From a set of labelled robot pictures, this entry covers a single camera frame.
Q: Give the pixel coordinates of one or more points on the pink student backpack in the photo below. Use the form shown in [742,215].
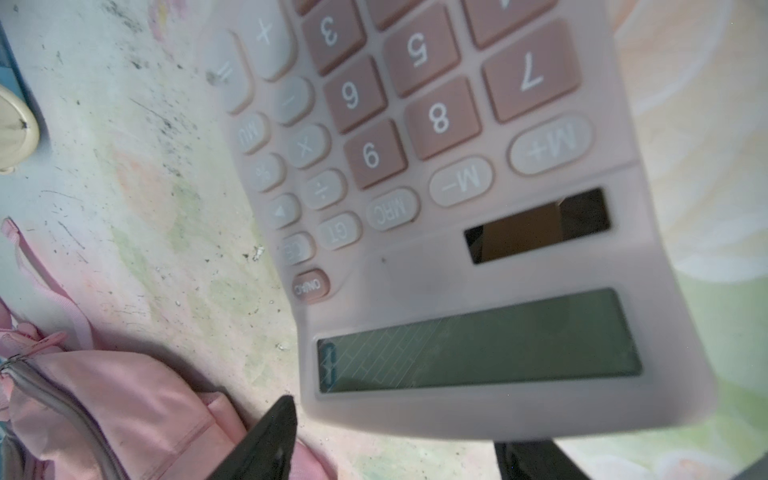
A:
[85,413]

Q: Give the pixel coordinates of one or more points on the pink white calculator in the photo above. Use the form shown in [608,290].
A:
[457,208]

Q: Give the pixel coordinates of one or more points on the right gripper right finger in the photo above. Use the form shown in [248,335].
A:
[535,460]

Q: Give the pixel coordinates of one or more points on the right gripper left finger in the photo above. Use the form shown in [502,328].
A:
[267,449]

